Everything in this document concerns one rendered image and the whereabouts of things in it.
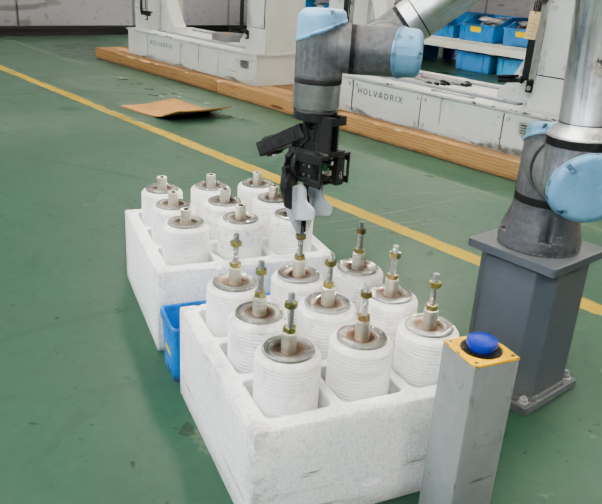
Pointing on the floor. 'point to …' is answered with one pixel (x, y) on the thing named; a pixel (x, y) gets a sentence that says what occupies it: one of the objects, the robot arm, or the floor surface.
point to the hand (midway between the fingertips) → (299, 224)
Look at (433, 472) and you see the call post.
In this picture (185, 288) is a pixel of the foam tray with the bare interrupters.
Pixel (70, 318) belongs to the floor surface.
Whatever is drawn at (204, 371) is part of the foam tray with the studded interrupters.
